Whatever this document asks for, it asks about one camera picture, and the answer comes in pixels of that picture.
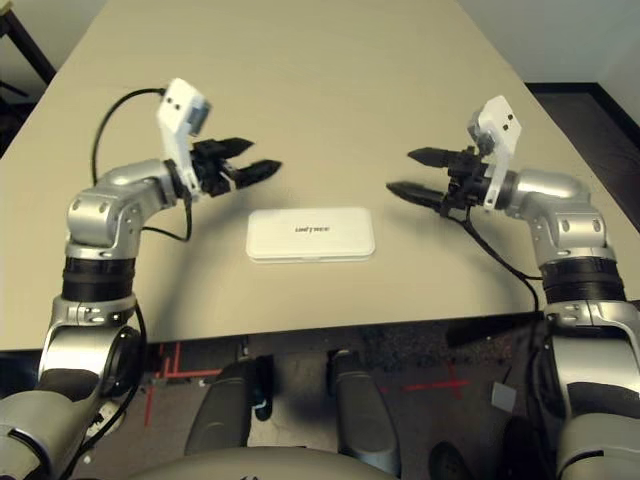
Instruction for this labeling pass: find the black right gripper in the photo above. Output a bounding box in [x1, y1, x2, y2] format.
[385, 146, 494, 217]

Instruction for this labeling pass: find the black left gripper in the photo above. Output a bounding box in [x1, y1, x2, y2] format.
[189, 136, 284, 196]

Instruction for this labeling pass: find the white plastic pencil case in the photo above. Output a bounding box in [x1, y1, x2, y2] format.
[245, 206, 377, 263]

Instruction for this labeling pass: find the grey square floor pad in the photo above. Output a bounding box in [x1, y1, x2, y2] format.
[492, 382, 519, 412]

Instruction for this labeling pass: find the grey robot right leg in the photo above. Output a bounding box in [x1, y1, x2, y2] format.
[327, 349, 401, 476]

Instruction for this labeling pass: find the grey robot leg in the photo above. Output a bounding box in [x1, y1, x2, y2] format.
[184, 359, 274, 456]
[327, 349, 401, 476]

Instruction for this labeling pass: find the grey robot left leg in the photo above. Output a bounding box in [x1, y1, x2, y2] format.
[184, 359, 274, 456]

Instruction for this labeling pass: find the side table with black legs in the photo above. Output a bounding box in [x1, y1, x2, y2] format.
[0, 9, 56, 86]

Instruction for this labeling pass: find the black shoe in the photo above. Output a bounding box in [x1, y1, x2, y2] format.
[429, 439, 469, 480]

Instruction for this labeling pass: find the grey robot torso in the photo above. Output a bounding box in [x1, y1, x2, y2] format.
[124, 447, 401, 480]

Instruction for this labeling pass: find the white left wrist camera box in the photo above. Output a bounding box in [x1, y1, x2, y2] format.
[155, 77, 214, 201]

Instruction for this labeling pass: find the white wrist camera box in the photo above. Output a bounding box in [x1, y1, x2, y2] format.
[466, 94, 524, 210]
[155, 77, 214, 201]

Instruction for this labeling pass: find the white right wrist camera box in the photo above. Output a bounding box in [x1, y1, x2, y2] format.
[466, 94, 524, 210]

